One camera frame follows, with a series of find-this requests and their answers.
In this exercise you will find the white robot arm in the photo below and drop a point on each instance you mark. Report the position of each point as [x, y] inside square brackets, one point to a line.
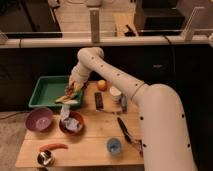
[163, 126]

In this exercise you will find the black remote control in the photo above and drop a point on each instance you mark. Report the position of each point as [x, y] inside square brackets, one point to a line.
[98, 100]

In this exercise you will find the crumpled white wrapper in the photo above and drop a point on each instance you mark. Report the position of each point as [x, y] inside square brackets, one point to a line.
[68, 122]

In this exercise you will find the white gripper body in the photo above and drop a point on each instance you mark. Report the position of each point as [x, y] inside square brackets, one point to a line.
[77, 77]

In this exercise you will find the red-brown bowl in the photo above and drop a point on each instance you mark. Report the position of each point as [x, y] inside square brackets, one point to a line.
[77, 116]

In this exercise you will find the blue marker pen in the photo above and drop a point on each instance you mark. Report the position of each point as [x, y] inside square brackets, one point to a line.
[124, 104]

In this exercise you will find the dark red grapes bunch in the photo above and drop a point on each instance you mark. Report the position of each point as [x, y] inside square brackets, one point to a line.
[69, 90]

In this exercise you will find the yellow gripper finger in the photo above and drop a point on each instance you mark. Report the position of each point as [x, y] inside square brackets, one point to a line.
[63, 99]
[77, 88]

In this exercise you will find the blue cup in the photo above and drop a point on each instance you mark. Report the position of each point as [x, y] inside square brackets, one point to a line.
[114, 146]

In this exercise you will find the white railing frame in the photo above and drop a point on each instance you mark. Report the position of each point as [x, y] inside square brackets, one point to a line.
[95, 39]

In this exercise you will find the black handled tongs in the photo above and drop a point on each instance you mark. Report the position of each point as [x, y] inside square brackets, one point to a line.
[136, 143]

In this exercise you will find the orange carrot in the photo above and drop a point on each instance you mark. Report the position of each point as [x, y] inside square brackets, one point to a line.
[53, 146]

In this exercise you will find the purple bowl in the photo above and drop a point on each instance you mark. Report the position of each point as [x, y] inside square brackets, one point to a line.
[39, 119]

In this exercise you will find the orange fruit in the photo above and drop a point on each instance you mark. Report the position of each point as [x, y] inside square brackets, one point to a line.
[102, 85]

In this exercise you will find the green plastic tray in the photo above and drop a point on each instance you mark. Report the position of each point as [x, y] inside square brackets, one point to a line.
[47, 90]

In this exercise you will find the white cup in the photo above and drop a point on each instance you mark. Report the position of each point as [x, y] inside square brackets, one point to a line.
[115, 94]

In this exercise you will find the wooden table board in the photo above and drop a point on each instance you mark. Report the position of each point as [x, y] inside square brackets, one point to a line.
[85, 149]

